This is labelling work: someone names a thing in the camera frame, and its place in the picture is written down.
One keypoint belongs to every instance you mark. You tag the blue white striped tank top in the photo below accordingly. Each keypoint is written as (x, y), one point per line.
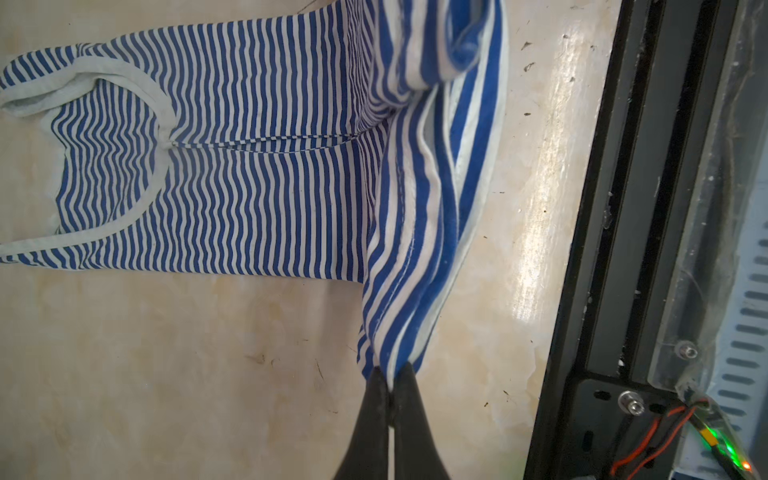
(354, 142)

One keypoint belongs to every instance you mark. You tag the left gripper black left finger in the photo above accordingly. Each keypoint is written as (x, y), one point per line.
(367, 456)

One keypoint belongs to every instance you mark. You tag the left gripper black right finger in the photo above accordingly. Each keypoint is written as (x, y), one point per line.
(415, 453)

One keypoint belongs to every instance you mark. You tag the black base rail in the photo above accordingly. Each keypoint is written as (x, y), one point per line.
(597, 401)

